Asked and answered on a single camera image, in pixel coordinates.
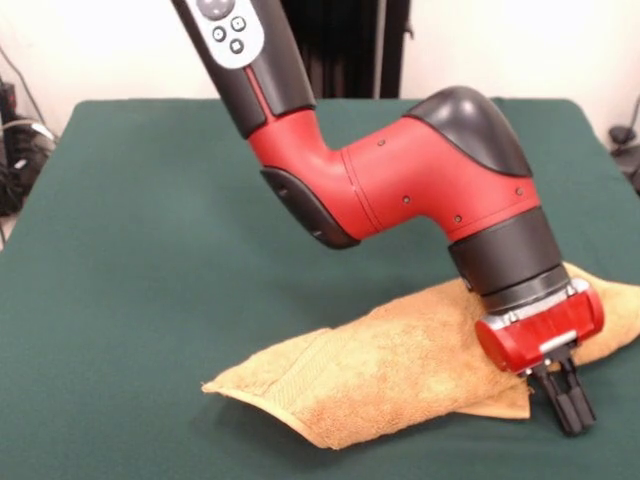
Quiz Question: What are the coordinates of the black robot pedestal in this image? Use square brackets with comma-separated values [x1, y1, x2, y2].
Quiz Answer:
[279, 0, 416, 100]

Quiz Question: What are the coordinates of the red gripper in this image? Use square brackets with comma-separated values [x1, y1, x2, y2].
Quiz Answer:
[474, 287, 605, 437]

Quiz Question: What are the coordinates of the black upright power strip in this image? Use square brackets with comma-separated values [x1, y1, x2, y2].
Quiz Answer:
[0, 82, 17, 124]

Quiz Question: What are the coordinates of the dark green table cloth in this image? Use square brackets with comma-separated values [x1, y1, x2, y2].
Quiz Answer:
[0, 98, 640, 480]

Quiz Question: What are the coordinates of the black cable tangle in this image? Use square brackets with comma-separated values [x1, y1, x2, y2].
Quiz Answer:
[0, 117, 57, 217]

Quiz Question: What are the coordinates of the tan terry towel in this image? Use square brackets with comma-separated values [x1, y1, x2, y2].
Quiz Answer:
[200, 262, 640, 451]

